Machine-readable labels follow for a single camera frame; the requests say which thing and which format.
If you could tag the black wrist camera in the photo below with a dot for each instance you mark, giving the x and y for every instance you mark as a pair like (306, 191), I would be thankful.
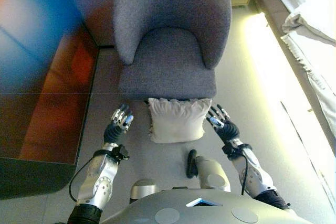
(232, 148)
(120, 152)

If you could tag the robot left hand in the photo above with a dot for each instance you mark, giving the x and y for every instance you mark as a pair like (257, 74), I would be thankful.
(115, 130)

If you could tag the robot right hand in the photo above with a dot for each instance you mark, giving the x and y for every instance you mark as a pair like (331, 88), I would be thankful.
(228, 130)

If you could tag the silver robot leg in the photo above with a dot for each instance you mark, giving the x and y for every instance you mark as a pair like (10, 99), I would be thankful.
(212, 174)
(144, 190)

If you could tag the white duvet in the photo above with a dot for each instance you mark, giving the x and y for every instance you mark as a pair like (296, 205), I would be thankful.
(315, 11)

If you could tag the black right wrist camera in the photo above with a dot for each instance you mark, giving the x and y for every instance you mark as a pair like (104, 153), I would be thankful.
(232, 148)

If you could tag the grey fabric armchair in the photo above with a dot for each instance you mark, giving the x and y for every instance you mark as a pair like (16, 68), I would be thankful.
(170, 51)

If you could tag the dark glossy cabinet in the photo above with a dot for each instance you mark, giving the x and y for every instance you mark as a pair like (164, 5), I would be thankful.
(39, 77)

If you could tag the silver robot torso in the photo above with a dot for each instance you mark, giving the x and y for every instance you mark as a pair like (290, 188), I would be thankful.
(210, 213)

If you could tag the silver robot left leg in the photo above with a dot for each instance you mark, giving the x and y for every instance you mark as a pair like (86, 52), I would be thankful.
(144, 190)

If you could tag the silver robot right leg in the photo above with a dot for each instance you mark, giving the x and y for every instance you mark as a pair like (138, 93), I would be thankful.
(212, 174)

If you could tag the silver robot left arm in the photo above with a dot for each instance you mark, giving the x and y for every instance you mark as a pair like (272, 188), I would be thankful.
(99, 182)

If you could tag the white cushion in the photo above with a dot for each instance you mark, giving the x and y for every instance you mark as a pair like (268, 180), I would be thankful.
(178, 121)

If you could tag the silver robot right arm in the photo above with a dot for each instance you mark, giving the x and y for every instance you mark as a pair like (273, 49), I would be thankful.
(253, 171)

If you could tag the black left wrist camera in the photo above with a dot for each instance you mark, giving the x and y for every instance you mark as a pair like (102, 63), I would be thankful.
(120, 152)

